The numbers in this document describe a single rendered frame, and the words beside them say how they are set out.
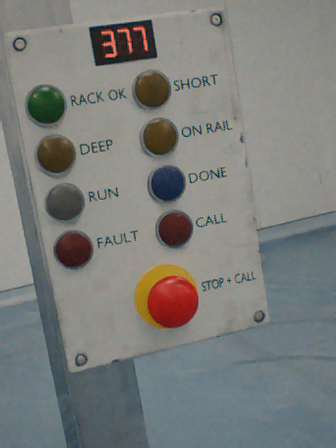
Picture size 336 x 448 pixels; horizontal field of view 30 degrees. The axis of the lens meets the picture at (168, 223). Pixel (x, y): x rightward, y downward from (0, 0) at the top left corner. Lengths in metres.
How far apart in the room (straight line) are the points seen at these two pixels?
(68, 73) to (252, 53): 4.43
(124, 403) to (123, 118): 0.26
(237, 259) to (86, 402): 0.19
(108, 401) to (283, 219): 4.45
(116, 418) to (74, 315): 0.13
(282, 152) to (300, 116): 0.32
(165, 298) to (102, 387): 0.14
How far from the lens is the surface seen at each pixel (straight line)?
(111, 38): 0.48
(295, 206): 5.03
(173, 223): 0.48
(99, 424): 0.59
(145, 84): 0.48
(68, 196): 0.46
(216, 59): 0.50
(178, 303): 0.47
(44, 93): 0.46
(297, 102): 5.04
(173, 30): 0.49
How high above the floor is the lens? 0.99
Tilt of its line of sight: 9 degrees down
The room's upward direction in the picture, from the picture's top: 9 degrees counter-clockwise
